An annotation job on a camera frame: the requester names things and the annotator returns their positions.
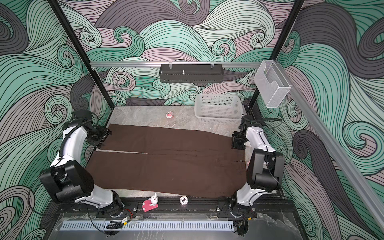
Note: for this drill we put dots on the small pink white cupcake toy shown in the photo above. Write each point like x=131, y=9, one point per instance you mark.
x=170, y=115

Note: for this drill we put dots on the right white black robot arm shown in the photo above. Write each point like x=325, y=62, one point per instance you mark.
x=265, y=168

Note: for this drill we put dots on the black perforated wall tray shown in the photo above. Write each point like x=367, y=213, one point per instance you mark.
x=191, y=74

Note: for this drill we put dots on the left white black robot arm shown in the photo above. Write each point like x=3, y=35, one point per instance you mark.
x=66, y=180

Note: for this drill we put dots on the white plastic laundry basket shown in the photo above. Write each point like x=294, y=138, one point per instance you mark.
x=218, y=109

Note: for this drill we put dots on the clear acrylic wall box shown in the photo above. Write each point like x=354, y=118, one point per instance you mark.
x=272, y=82

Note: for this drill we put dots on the brown trousers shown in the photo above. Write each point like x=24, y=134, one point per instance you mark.
x=174, y=161

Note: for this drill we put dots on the white slotted cable duct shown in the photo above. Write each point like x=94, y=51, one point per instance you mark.
x=151, y=226

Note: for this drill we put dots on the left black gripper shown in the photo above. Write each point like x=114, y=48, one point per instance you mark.
x=105, y=131

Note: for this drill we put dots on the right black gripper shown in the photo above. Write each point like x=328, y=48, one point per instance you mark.
x=235, y=145

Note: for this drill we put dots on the aluminium wall rail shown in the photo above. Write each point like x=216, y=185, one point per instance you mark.
x=138, y=64

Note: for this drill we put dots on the pink card with bunny figure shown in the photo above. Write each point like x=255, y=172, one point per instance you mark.
x=151, y=203

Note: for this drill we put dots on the black front mounting rail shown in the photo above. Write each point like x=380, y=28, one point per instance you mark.
x=220, y=207

